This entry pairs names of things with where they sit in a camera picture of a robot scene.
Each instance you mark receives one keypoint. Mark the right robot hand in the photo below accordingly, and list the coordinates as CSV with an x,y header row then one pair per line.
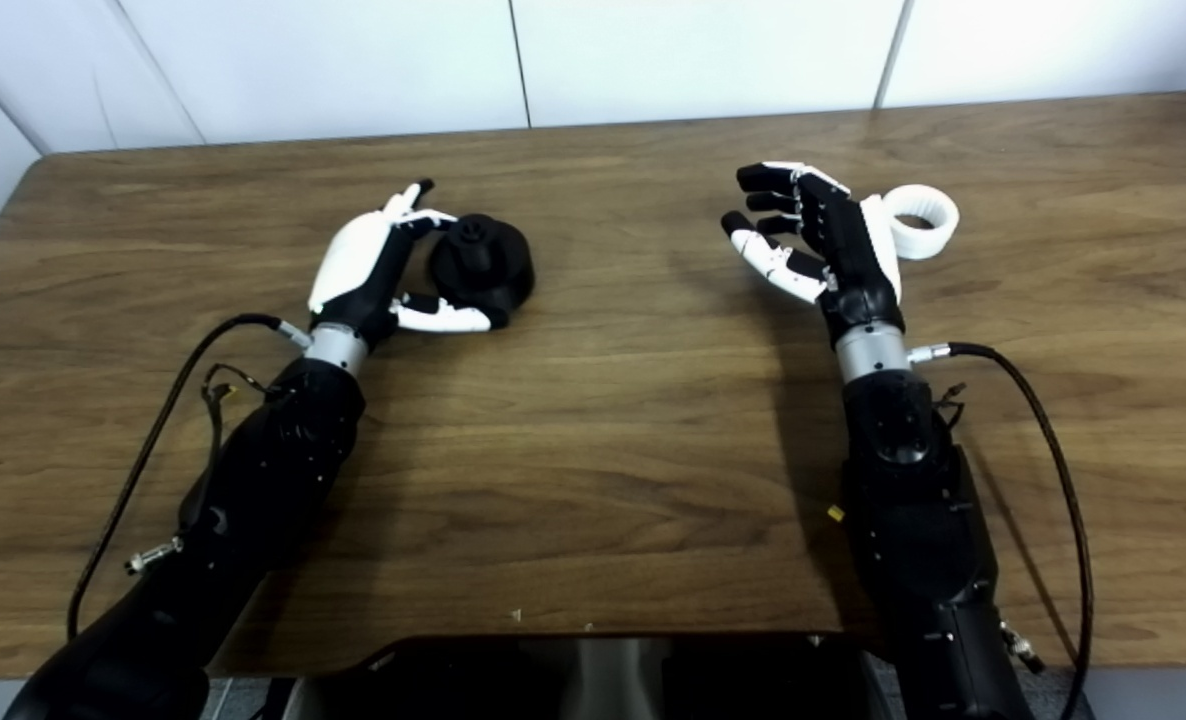
x,y
848,250

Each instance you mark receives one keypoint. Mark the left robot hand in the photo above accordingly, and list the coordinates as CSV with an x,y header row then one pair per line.
x,y
358,260

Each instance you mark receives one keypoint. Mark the round black part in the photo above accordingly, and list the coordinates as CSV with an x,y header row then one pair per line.
x,y
488,265

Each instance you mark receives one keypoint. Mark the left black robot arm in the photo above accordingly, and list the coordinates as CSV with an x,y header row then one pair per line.
x,y
273,480

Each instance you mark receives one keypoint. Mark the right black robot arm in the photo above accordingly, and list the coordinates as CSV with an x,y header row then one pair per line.
x,y
918,540

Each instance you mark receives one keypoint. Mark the black robot torso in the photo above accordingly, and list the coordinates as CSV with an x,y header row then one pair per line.
x,y
753,685

